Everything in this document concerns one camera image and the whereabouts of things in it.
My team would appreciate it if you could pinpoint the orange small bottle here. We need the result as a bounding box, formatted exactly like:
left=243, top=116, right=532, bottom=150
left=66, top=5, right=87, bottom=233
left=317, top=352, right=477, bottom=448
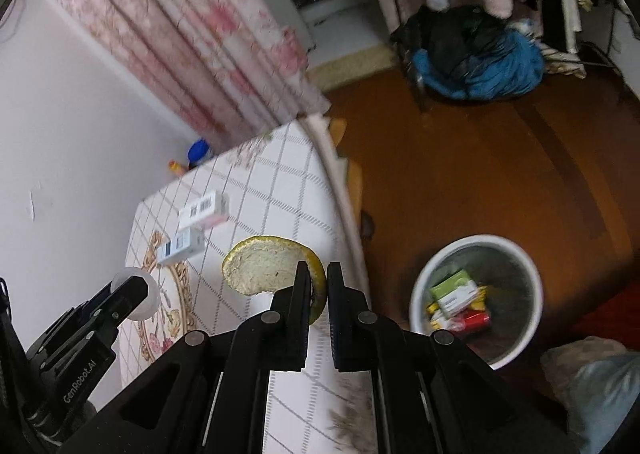
left=168, top=161, right=189, bottom=177

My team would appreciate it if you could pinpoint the white barcode medicine box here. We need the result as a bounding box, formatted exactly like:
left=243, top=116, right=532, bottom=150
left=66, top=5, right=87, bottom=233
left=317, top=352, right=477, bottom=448
left=178, top=191, right=229, bottom=230

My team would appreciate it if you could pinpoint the white diamond pattern tablecloth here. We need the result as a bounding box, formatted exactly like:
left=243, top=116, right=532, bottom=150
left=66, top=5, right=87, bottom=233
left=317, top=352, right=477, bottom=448
left=117, top=116, right=378, bottom=453

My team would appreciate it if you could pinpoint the blue cap bottle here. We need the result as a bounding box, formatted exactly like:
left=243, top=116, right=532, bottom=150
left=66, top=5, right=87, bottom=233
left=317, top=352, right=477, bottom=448
left=188, top=139, right=214, bottom=169

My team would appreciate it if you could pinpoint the white blue medicine box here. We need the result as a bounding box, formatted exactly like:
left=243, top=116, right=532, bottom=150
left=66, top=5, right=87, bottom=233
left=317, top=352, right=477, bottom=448
left=156, top=227, right=205, bottom=266

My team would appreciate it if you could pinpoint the yellow pomelo peel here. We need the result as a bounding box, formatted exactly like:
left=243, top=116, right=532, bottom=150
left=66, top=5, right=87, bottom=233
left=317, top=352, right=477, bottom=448
left=221, top=235, right=326, bottom=324

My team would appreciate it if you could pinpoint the red can in bin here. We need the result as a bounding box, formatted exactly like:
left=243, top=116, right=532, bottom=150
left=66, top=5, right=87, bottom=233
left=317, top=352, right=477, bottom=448
left=449, top=310, right=491, bottom=334

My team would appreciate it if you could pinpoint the green white carton box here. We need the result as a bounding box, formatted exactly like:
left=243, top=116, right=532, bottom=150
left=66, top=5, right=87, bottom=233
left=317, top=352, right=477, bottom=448
left=430, top=270, right=480, bottom=318

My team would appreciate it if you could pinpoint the pink floral curtain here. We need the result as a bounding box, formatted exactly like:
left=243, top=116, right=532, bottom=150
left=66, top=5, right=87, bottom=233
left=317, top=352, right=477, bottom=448
left=56, top=0, right=330, bottom=152

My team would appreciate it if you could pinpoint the white round trash bin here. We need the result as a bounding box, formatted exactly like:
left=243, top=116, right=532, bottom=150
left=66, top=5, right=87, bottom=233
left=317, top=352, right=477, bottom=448
left=409, top=234, right=544, bottom=370

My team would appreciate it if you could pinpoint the beige doormat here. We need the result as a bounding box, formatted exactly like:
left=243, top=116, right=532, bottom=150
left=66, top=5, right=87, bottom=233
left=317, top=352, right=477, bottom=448
left=307, top=44, right=398, bottom=92

